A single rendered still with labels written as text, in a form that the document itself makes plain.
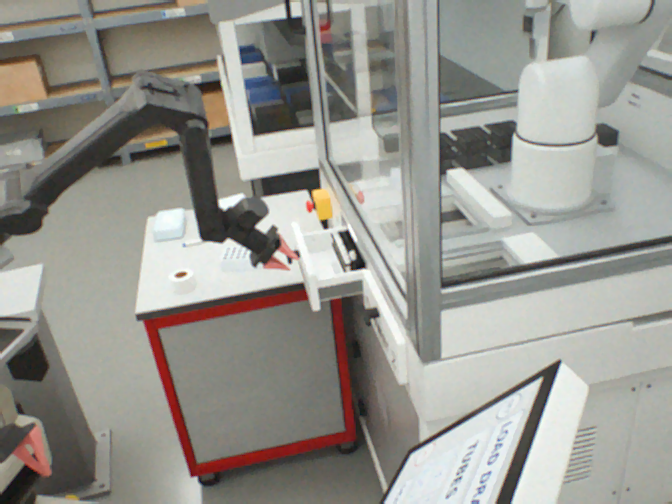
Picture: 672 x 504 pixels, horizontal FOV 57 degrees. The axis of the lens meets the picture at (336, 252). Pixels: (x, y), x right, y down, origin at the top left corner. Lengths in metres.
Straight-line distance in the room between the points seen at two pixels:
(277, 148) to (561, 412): 1.77
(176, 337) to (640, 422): 1.20
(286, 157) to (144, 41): 3.35
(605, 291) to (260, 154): 1.45
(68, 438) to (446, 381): 1.44
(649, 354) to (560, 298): 0.27
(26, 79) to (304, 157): 3.20
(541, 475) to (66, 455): 1.88
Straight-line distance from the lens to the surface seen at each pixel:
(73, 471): 2.40
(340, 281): 1.51
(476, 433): 0.81
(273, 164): 2.35
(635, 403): 1.49
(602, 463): 1.58
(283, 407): 2.05
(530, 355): 1.24
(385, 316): 1.30
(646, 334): 1.36
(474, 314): 1.13
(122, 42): 5.55
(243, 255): 1.86
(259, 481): 2.26
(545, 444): 0.69
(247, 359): 1.91
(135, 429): 2.59
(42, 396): 2.19
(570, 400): 0.75
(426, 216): 1.00
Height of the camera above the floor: 1.69
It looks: 30 degrees down
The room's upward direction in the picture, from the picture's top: 6 degrees counter-clockwise
